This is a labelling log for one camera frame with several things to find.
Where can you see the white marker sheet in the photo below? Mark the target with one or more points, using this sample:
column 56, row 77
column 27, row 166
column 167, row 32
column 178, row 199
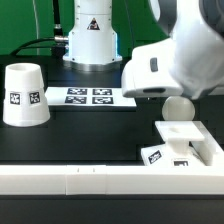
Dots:
column 85, row 96

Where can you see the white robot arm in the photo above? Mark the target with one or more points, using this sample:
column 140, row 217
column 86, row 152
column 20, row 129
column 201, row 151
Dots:
column 190, row 62

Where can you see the white L-shaped fence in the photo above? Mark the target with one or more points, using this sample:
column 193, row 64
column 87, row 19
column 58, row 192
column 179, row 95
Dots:
column 108, row 180

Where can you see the white lamp shade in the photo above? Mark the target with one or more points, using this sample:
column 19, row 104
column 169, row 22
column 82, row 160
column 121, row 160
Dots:
column 25, row 103

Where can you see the white lamp bulb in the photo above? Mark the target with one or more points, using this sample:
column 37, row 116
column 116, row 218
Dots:
column 178, row 108

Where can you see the white lamp base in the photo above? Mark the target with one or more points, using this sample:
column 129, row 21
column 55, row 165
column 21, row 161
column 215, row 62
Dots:
column 176, row 150

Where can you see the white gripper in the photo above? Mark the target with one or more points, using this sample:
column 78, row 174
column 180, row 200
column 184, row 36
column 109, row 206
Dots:
column 147, row 73

